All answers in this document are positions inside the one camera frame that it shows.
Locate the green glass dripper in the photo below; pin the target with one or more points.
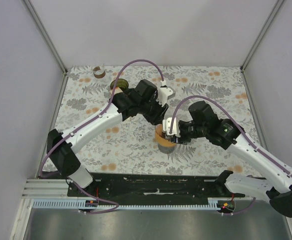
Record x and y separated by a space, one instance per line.
121 83

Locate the grey glass carafe wooden collar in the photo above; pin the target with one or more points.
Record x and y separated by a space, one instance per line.
164 145

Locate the white slotted cable duct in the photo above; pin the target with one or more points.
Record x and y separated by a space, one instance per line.
86 204

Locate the orange coffee filter pack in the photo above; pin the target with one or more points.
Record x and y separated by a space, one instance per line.
113 93

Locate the clear glass carafe brown collar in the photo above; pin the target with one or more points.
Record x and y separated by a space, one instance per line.
99 72

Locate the floral patterned table mat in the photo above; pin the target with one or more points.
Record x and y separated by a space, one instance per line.
130 147

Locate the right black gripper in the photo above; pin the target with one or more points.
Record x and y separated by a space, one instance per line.
181 139

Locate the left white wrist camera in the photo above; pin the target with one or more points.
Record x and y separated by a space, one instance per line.
164 93

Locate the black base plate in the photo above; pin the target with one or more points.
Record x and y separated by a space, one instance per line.
157 189

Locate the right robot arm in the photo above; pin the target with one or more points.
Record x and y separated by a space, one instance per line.
275 188

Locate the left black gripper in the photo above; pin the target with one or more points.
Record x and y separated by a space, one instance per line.
159 116

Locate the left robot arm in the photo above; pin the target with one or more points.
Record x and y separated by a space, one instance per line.
145 99

